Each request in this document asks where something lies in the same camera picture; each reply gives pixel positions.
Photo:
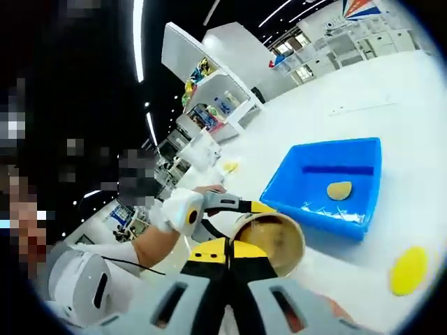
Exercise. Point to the white pillar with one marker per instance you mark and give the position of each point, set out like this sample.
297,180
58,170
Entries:
237,56

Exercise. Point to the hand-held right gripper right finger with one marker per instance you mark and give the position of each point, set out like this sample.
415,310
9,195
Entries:
265,303

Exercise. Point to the white bottle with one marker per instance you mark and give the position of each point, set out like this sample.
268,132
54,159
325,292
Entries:
232,98

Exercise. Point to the yellow snack in clear wrap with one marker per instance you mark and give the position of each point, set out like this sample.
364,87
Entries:
230,167

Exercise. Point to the yellow potato chip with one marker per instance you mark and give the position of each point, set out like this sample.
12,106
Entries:
339,191

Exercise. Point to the yellow container lid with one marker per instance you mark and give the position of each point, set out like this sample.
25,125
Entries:
408,272

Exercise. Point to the white worn device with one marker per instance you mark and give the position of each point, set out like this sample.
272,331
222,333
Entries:
80,279

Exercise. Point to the blue plastic box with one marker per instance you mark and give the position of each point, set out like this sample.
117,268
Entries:
314,216

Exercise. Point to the dark tall chip container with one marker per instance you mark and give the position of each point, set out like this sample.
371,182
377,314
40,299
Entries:
276,237

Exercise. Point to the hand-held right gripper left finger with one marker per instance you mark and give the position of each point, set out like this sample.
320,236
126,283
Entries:
195,296

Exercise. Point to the striped wall graphic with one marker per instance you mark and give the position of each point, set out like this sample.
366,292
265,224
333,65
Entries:
359,8

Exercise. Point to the clear plastic bag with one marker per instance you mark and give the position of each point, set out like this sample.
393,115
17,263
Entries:
204,150

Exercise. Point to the pile of snack bags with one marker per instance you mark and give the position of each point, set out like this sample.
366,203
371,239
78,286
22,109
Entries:
200,75

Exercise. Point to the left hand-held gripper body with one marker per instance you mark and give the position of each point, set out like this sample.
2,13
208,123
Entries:
181,209

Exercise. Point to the person's left hand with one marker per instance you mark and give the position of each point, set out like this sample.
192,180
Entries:
211,188

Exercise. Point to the row of white cabinets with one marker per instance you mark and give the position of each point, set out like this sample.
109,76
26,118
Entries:
349,52

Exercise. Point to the white display shelf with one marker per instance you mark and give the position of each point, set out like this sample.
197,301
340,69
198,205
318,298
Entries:
216,87

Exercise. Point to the person's right hand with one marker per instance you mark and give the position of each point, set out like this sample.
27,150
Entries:
337,310

